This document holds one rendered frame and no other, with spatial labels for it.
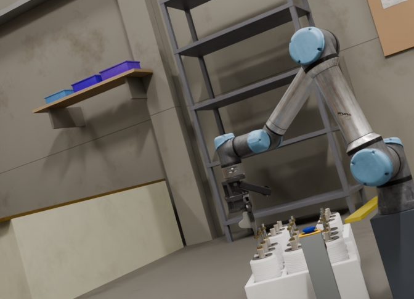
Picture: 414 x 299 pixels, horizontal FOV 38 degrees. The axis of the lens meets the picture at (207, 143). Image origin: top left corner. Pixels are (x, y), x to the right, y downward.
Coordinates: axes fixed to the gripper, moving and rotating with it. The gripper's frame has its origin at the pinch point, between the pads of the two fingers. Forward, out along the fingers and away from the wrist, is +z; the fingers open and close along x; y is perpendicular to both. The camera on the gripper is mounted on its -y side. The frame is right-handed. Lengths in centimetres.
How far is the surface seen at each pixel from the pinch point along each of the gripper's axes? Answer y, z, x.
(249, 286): 7.5, 16.8, 6.8
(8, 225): 168, -30, -190
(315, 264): -15.3, 12.5, 22.7
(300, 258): -12.0, 12.2, 6.0
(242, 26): -28, -137, -278
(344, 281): -23.2, 22.4, 10.5
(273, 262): -2.5, 11.7, 3.4
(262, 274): 2.0, 14.2, 4.5
